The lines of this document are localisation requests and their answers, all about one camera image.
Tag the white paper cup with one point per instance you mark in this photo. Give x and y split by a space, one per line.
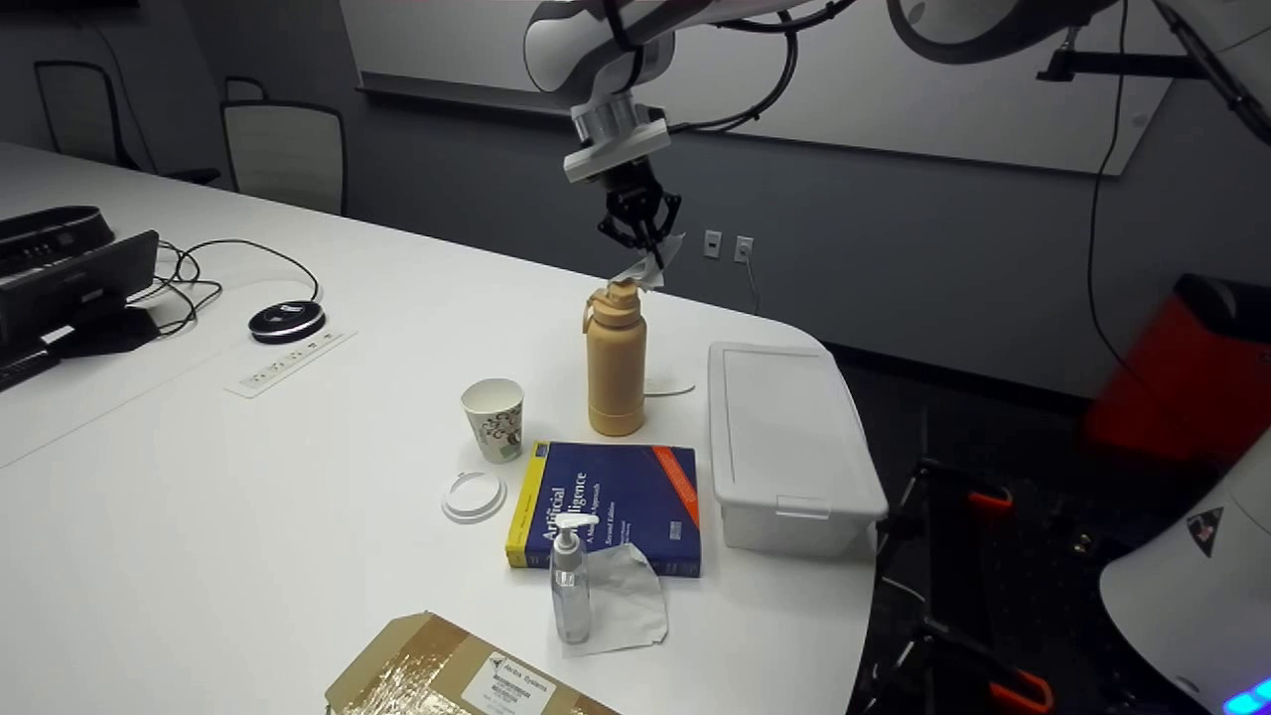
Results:
495 412

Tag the black round speaker puck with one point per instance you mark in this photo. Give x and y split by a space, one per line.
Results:
289 323

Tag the white cup lid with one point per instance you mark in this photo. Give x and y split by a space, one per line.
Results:
474 498

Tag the white plastic storage bin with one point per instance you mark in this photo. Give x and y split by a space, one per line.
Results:
789 455

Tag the grey office chair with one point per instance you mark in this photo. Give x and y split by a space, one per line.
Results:
81 110
289 152

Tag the red black bin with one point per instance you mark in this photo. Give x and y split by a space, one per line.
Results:
1197 383

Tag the near grey office chair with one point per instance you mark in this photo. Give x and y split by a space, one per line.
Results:
289 152

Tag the clear hand sanitizer bottle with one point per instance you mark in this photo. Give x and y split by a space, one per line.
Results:
566 568

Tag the black device box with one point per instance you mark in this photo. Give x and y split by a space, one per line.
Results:
47 234

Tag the brown cardboard box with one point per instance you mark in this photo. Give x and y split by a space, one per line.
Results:
429 666

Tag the white paper name card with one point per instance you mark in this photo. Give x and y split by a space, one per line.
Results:
258 379

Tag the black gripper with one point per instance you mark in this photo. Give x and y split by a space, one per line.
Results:
636 209

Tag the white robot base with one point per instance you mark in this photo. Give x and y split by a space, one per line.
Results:
1197 598

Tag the beige bottle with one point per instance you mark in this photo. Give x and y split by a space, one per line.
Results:
617 346

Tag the blue textbook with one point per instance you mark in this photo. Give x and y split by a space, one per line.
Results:
636 493

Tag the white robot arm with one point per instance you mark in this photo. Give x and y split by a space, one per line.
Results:
595 57

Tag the white napkin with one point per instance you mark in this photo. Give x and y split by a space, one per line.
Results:
648 270

